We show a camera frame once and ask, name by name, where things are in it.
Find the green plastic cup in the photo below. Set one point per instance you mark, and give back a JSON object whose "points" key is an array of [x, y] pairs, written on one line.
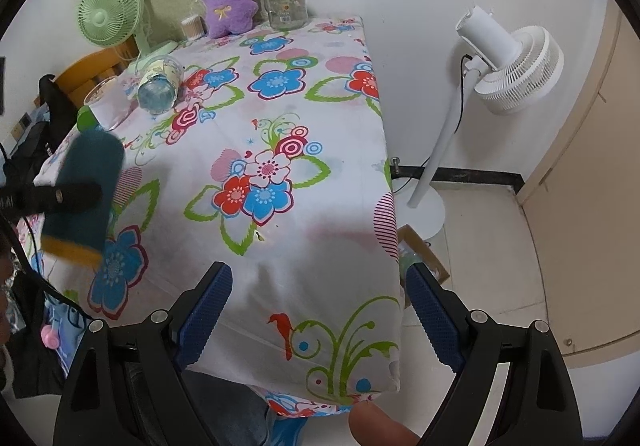
{"points": [[86, 119]]}

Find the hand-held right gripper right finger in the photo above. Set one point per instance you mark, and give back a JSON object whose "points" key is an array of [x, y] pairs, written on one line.
{"points": [[432, 321]]}

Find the cotton swab container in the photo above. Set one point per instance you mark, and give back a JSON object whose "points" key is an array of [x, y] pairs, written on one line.
{"points": [[192, 28]]}

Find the glass jar with black lid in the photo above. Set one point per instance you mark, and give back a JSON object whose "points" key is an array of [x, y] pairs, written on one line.
{"points": [[285, 4]]}

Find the beige door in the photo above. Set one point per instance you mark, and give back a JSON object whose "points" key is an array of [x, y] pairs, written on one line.
{"points": [[580, 206]]}

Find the wooden chair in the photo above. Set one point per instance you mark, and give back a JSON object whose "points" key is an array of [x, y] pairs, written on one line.
{"points": [[82, 71]]}

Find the floral tablecloth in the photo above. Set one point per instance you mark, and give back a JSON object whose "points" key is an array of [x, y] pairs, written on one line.
{"points": [[300, 226]]}

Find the pink plastic toy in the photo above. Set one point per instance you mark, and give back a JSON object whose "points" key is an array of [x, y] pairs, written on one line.
{"points": [[50, 337]]}

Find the cardboard box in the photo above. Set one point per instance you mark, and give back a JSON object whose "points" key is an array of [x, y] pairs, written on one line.
{"points": [[425, 258]]}

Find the green desk fan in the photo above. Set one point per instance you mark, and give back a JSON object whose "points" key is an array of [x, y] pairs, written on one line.
{"points": [[107, 11]]}

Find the clear plastic water bottle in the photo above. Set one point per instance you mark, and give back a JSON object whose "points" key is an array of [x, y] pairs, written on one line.
{"points": [[159, 86]]}

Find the white standing fan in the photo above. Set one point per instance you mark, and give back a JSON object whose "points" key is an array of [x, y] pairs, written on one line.
{"points": [[510, 61]]}

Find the teal and yellow sponge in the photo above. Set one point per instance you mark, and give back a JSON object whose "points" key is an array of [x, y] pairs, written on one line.
{"points": [[92, 161]]}

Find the person's leg in jeans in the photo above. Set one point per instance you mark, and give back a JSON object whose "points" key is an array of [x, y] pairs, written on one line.
{"points": [[230, 411]]}

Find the clear plastic cup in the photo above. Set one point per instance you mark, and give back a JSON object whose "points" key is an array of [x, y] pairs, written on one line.
{"points": [[107, 104]]}

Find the black bag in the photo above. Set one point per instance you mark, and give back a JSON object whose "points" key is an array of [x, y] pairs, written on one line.
{"points": [[35, 136]]}

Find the person's bare knee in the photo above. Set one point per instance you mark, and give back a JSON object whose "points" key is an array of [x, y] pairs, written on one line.
{"points": [[380, 426]]}

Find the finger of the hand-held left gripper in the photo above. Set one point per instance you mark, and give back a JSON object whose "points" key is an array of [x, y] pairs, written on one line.
{"points": [[55, 198]]}

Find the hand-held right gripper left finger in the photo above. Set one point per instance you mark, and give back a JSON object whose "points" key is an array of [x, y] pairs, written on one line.
{"points": [[207, 316]]}

